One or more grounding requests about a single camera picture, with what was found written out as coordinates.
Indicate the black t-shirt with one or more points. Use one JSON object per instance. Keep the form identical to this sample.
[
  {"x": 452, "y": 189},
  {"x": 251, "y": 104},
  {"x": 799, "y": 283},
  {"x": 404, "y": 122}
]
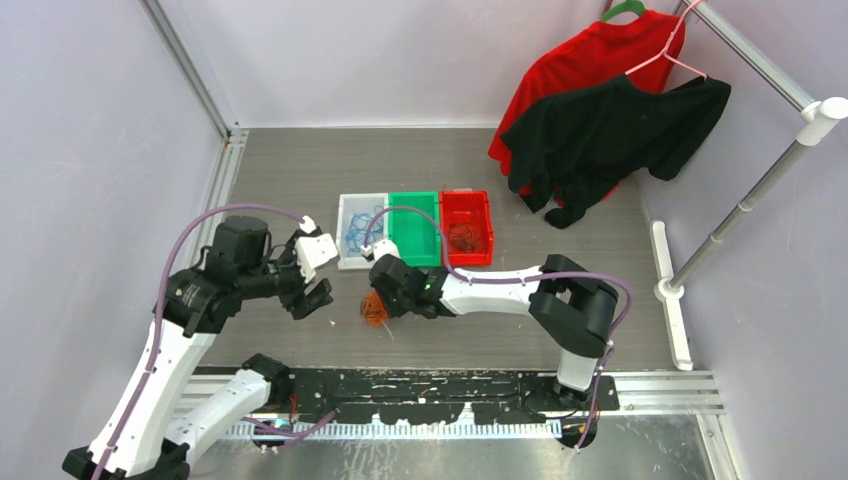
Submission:
[{"x": 575, "y": 147}]

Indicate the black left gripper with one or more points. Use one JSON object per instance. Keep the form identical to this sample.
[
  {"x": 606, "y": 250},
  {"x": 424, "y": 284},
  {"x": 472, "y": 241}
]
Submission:
[{"x": 301, "y": 303}]

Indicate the metal clothes rack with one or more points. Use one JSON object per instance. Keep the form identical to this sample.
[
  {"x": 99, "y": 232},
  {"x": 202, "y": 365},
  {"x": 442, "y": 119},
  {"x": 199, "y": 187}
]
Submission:
[{"x": 820, "y": 117}]

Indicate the pink hanger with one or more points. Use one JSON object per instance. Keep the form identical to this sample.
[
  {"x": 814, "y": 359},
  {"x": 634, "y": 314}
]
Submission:
[{"x": 664, "y": 52}]

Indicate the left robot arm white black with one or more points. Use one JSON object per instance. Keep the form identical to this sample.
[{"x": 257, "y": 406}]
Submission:
[{"x": 144, "y": 437}]

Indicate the white perforated cable duct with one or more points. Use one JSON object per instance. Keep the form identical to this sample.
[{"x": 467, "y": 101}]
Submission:
[{"x": 463, "y": 429}]

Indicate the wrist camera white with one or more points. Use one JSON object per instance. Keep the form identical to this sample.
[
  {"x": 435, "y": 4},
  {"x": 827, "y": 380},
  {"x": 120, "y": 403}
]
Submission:
[
  {"x": 313, "y": 249},
  {"x": 379, "y": 249}
]

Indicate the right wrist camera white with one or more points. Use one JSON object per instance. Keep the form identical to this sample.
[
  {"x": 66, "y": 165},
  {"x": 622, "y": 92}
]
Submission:
[{"x": 379, "y": 249}]

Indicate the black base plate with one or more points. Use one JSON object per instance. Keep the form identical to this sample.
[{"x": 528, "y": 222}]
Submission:
[{"x": 357, "y": 396}]

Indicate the red t-shirt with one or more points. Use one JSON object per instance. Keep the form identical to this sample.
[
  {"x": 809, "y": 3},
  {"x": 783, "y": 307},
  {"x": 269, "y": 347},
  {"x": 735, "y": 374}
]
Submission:
[{"x": 597, "y": 54}]

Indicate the green plastic bin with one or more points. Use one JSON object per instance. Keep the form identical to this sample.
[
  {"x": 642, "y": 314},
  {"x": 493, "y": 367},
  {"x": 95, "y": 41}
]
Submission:
[{"x": 417, "y": 240}]

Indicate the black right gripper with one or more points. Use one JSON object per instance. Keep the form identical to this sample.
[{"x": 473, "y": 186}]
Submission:
[{"x": 394, "y": 310}]

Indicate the white plastic bin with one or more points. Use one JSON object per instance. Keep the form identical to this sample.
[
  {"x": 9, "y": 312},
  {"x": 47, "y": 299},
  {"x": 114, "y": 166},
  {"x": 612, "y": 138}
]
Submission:
[{"x": 355, "y": 212}]

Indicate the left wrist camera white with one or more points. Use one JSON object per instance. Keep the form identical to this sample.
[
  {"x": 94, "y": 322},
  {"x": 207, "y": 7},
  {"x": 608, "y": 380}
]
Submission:
[{"x": 313, "y": 249}]

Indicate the green hanger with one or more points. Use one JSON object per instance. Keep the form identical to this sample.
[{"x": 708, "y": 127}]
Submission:
[{"x": 636, "y": 7}]

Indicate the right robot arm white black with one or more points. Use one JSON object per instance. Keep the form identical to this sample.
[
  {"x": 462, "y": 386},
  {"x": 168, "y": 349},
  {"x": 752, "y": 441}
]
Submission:
[{"x": 575, "y": 307}]

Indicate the red plastic bin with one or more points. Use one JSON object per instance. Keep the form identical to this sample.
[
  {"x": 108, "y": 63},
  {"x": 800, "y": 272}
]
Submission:
[{"x": 466, "y": 220}]

